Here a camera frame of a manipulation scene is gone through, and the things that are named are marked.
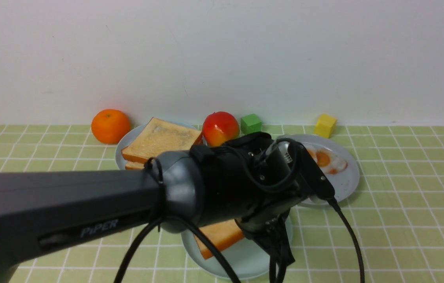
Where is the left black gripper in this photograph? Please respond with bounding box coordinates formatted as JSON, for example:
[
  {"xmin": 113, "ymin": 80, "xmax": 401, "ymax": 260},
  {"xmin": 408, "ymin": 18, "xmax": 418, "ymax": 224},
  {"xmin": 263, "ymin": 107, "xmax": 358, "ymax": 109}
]
[{"xmin": 190, "ymin": 132, "xmax": 305, "ymax": 283}]

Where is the toast slice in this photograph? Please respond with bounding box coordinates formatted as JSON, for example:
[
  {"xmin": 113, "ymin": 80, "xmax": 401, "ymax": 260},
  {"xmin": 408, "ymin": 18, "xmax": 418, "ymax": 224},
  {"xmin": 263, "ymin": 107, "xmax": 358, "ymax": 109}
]
[
  {"xmin": 125, "ymin": 161, "xmax": 144, "ymax": 170},
  {"xmin": 200, "ymin": 220, "xmax": 245, "ymax": 252},
  {"xmin": 122, "ymin": 117, "xmax": 203, "ymax": 164}
]

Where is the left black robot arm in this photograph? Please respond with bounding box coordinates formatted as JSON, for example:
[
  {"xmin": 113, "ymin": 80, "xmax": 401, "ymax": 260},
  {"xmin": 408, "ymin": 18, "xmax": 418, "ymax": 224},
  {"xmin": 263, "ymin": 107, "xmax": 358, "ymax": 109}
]
[{"xmin": 0, "ymin": 134, "xmax": 315, "ymax": 283}]

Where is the light blue front plate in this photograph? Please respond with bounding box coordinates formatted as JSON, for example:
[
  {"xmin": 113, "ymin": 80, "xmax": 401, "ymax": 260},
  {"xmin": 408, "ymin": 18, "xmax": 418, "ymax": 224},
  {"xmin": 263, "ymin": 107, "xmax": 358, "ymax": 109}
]
[{"xmin": 181, "ymin": 214, "xmax": 294, "ymax": 280}]

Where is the grey plate with eggs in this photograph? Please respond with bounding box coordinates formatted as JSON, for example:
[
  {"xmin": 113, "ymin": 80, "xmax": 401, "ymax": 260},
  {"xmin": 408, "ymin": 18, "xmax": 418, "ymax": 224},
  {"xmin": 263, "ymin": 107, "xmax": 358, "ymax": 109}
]
[{"xmin": 287, "ymin": 134, "xmax": 360, "ymax": 208}]

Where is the green cube block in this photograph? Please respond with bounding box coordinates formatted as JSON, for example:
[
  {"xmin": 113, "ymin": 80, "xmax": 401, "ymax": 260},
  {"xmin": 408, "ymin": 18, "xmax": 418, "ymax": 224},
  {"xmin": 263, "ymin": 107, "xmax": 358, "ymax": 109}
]
[{"xmin": 240, "ymin": 114, "xmax": 263, "ymax": 135}]

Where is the red pomegranate fruit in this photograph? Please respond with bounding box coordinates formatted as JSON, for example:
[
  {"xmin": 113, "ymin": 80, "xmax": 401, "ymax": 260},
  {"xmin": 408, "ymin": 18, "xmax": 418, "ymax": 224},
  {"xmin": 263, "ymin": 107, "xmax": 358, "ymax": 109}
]
[{"xmin": 202, "ymin": 111, "xmax": 240, "ymax": 147}]

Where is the yellow cube block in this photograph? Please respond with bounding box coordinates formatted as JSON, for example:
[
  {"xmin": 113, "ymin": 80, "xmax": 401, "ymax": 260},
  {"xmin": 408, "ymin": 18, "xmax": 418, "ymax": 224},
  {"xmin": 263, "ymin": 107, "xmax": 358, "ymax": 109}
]
[{"xmin": 314, "ymin": 114, "xmax": 337, "ymax": 139}]

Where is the blue plate with toast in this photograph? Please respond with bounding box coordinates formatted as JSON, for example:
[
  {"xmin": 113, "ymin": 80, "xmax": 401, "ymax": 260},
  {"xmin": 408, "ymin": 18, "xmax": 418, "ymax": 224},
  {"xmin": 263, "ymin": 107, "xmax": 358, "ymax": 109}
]
[{"xmin": 115, "ymin": 121, "xmax": 203, "ymax": 171}]

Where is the orange fruit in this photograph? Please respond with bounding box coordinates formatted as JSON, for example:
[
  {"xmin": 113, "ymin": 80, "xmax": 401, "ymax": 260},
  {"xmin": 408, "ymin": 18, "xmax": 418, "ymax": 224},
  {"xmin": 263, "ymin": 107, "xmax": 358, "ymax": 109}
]
[{"xmin": 91, "ymin": 109, "xmax": 132, "ymax": 144}]

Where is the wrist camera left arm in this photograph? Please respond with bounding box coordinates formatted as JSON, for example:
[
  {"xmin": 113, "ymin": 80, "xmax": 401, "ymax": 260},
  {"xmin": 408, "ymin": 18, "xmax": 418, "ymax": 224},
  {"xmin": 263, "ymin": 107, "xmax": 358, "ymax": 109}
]
[{"xmin": 262, "ymin": 136, "xmax": 336, "ymax": 203}]

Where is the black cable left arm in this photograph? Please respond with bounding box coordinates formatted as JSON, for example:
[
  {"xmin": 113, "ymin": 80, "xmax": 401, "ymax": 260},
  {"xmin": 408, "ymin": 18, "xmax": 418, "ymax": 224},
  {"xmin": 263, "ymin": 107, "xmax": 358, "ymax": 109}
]
[{"xmin": 114, "ymin": 136, "xmax": 365, "ymax": 283}]

